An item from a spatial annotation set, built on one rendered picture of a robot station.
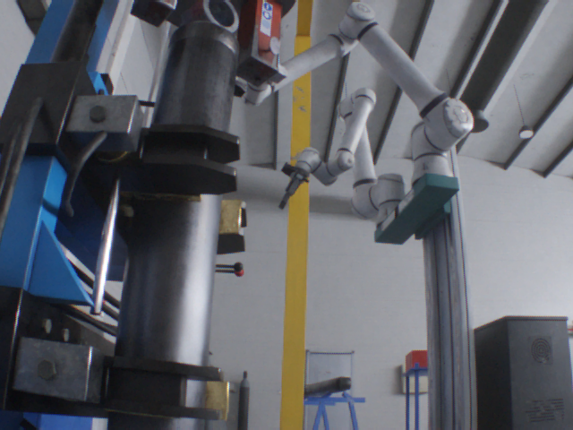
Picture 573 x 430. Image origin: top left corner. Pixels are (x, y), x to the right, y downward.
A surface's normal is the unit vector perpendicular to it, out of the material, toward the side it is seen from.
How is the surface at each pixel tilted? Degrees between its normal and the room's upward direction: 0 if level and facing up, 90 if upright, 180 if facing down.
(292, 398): 90
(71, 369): 90
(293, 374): 90
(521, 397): 90
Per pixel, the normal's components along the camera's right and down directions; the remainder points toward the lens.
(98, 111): 0.03, -0.40
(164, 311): 0.25, -0.38
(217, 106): 0.75, -0.24
